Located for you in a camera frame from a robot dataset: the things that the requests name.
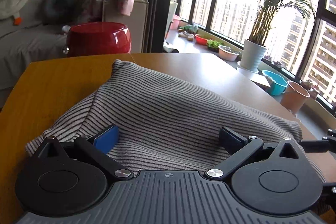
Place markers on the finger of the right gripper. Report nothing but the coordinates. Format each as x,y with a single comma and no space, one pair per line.
327,143

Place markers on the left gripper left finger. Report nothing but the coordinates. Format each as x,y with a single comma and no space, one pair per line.
66,178

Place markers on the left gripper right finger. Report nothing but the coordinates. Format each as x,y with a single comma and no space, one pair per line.
274,178

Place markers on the striped grey knit garment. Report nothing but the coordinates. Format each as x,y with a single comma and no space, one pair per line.
165,123

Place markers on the pink plastic bucket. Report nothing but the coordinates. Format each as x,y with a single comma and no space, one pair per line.
294,97

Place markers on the teal plastic basin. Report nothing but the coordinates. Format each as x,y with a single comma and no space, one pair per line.
277,83

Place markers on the white ribbed plant pot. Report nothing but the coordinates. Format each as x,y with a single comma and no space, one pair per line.
252,56

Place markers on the grey sofa bed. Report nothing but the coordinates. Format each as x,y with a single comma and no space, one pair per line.
31,41

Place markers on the red round stool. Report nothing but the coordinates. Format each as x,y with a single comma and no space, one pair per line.
98,38

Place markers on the green leafy vegetables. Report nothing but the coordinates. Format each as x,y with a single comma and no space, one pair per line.
213,45

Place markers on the red basin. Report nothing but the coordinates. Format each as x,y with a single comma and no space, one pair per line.
201,40

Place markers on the dark grey round cushion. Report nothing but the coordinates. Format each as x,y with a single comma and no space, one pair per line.
57,11

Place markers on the beige cabinet box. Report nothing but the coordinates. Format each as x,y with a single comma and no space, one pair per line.
136,22

